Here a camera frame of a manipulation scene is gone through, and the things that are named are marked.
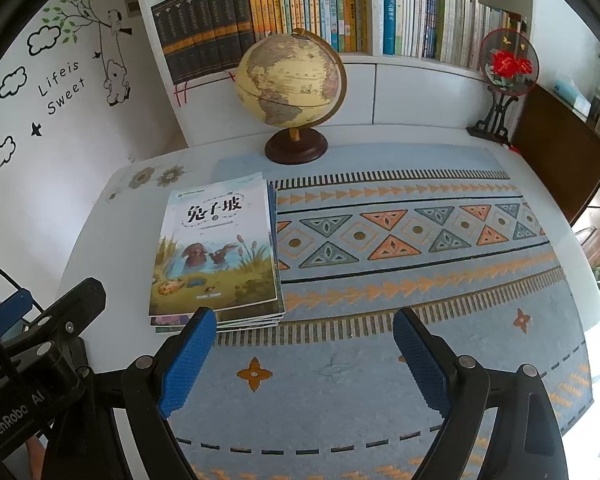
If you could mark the red flower fan ornament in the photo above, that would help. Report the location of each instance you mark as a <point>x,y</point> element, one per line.
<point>510,65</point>

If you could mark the yellow globe on wooden stand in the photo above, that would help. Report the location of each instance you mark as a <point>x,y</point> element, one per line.
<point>290,80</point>

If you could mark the row of dark hardcover volumes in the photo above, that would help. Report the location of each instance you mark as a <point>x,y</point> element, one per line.
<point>200,30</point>

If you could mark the row of white spines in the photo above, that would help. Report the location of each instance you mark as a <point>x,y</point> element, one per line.
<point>450,25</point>

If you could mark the red bookmark tassels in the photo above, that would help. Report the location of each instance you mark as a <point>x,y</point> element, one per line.
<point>185,90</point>

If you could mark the brown wooden cabinet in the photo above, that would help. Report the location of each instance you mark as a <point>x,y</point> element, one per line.
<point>555,160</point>

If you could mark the black wall stickers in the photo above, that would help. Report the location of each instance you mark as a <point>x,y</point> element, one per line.
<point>65,80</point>

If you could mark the stack of thin books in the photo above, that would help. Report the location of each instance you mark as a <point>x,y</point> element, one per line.
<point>252,321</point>

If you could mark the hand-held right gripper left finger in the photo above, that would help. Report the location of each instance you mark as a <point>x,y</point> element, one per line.
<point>187,360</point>

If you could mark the white rabbit cover book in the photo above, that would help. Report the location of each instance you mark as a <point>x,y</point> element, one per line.
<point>215,240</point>

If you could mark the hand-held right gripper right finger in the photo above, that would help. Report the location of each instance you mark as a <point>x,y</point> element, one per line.
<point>420,355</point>

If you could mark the pale blue tissue box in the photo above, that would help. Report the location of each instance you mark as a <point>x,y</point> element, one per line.
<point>572,95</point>

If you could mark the blue patterned table mat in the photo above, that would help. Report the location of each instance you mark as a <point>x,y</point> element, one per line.
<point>405,270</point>

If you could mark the wall switch plate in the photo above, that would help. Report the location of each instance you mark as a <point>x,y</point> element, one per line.
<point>133,5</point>

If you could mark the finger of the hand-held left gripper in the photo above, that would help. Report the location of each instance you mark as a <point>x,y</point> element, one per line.
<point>75,305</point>
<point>10,312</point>

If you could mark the white bookshelf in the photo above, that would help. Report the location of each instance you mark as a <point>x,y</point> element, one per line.
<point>410,95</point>

